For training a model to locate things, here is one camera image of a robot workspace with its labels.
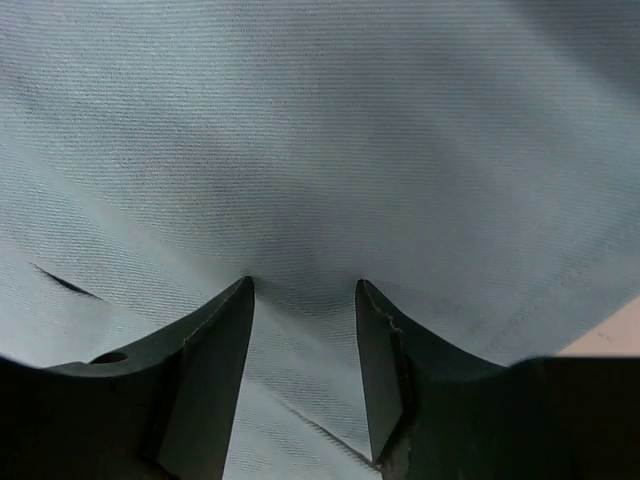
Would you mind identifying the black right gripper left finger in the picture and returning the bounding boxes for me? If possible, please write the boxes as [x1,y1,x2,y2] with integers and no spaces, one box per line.
[1,277,255,479]

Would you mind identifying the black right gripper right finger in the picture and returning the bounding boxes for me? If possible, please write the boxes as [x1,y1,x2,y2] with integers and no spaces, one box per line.
[355,280,639,479]

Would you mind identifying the light blue trousers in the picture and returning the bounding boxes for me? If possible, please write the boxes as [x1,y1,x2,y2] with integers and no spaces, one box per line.
[1,1,639,479]

